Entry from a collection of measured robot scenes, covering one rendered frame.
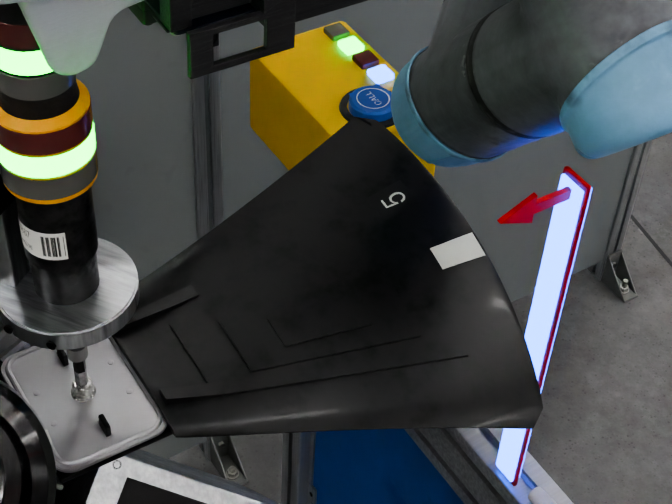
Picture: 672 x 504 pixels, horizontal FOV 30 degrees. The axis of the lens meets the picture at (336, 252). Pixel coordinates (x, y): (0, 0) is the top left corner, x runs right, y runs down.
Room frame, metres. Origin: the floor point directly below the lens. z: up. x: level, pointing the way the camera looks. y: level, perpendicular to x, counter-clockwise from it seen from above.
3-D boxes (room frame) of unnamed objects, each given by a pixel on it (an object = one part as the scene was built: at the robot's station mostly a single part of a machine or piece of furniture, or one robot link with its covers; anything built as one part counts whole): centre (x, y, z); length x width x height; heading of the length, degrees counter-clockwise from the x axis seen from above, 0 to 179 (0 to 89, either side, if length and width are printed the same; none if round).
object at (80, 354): (0.43, 0.13, 1.21); 0.01 x 0.01 x 0.05
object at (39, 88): (0.43, 0.13, 1.40); 0.03 x 0.03 x 0.01
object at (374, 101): (0.84, -0.02, 1.08); 0.04 x 0.04 x 0.02
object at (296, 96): (0.88, 0.00, 1.02); 0.16 x 0.10 x 0.11; 34
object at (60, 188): (0.43, 0.13, 1.35); 0.04 x 0.04 x 0.01
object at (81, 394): (0.43, 0.13, 1.18); 0.01 x 0.01 x 0.03
